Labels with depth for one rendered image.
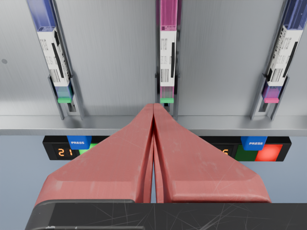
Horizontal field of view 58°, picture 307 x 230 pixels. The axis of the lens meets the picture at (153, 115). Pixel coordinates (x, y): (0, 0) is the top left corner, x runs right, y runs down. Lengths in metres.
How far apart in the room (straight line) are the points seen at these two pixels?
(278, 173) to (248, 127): 0.83
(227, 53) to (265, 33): 0.04
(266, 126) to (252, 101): 0.03
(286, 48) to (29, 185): 1.05
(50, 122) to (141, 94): 0.11
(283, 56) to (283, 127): 0.09
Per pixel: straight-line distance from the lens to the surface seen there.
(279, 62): 0.29
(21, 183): 1.20
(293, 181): 1.18
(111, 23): 0.27
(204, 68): 0.29
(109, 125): 0.32
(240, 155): 0.41
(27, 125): 0.35
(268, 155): 0.42
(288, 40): 0.28
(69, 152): 0.41
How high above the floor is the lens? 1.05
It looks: 88 degrees down
